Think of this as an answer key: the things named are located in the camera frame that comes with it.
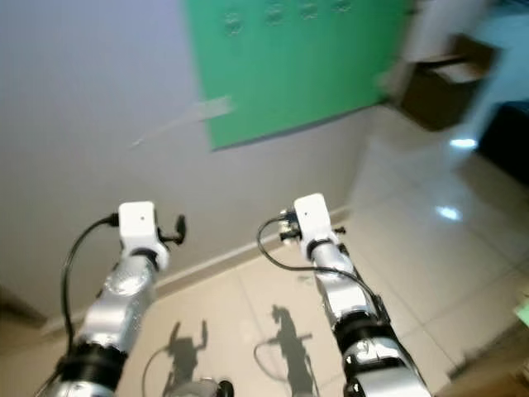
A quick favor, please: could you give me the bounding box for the white tape strip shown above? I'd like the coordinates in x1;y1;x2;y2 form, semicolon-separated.
131;96;233;151

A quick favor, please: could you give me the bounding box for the grey left robot leg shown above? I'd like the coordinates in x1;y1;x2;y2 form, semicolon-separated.
174;376;232;397

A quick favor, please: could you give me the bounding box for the open brown cardboard box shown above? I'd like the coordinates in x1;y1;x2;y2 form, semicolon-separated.
397;33;502;132

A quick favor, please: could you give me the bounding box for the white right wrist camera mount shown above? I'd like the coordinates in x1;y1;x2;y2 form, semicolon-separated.
293;192;336;248

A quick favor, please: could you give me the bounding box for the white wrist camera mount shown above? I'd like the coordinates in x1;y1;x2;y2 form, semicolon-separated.
293;192;336;248
117;200;167;267

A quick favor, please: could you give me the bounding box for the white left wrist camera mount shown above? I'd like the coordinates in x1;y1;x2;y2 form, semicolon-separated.
117;200;167;267

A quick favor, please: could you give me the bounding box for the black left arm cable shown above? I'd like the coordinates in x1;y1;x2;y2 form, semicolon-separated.
60;214;122;348

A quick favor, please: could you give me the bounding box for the green wall board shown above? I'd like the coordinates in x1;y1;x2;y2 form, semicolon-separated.
183;0;414;153

